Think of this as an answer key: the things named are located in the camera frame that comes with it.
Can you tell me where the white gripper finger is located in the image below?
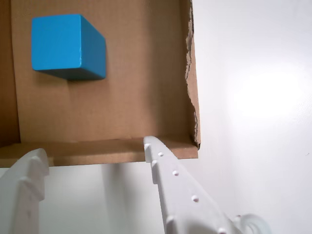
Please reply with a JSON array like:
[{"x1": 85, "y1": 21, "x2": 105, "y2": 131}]
[
  {"x1": 143, "y1": 135, "x2": 242, "y2": 234},
  {"x1": 0, "y1": 147, "x2": 50, "y2": 234}
]

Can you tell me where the brown cardboard box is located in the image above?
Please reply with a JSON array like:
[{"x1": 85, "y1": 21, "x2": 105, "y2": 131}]
[{"x1": 0, "y1": 0, "x2": 201, "y2": 169}]

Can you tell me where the blue cube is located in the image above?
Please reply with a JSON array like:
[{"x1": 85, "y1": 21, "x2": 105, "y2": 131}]
[{"x1": 31, "y1": 14, "x2": 107, "y2": 82}]

